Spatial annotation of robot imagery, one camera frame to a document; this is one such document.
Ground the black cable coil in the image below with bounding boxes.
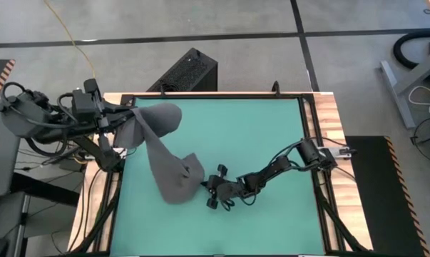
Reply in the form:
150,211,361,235
410,116,430,168

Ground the grey towel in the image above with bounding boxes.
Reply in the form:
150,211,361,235
112,102,206,206

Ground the black vacuum hose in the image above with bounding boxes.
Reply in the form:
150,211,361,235
392,29,430,71

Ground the black table frame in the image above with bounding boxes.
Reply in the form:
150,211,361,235
68,92,367,257

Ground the black perforated computer tower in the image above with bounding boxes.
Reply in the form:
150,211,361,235
145,46,219,94

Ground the silver mounting plate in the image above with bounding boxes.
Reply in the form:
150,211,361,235
316,145,358,158

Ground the grey metal table leg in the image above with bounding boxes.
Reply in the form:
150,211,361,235
379,52,430,130

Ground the yellow hanging cable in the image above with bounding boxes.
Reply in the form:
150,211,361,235
42,0,97,80

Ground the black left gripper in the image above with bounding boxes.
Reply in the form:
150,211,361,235
70,78,137,153

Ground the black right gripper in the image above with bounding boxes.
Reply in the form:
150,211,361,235
200,163,247,212

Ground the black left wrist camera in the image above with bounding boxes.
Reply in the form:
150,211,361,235
71,88,98,115

